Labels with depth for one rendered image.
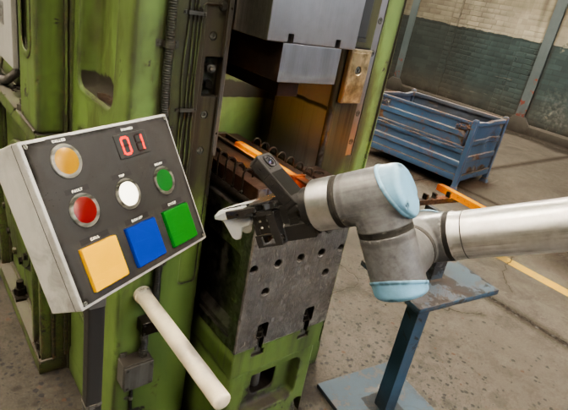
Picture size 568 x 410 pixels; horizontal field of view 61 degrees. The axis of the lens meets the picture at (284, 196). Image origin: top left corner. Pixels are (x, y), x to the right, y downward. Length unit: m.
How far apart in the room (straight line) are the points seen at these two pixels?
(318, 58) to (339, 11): 0.13
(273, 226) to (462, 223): 0.32
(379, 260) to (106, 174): 0.49
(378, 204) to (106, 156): 0.48
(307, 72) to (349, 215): 0.59
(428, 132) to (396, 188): 4.32
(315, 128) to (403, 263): 0.93
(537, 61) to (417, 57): 2.37
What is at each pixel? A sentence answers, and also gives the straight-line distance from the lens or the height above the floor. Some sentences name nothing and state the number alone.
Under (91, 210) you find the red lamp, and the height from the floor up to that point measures 1.09.
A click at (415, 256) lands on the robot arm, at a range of 0.78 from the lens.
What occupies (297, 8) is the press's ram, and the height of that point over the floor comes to 1.44.
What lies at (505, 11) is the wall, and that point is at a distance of 9.50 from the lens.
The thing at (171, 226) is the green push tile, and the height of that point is 1.02.
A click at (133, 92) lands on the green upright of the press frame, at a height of 1.20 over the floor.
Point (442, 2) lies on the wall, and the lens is 10.15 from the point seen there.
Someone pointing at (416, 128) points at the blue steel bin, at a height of 0.45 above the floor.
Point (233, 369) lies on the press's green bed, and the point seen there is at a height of 0.41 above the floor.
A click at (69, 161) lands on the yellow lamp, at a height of 1.16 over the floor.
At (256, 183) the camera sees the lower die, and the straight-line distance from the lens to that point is 1.34.
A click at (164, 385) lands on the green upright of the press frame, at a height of 0.22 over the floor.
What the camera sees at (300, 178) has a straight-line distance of 1.34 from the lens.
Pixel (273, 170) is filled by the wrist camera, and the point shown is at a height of 1.19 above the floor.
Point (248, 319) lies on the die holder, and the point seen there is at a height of 0.59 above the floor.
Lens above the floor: 1.48
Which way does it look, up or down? 23 degrees down
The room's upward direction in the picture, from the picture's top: 11 degrees clockwise
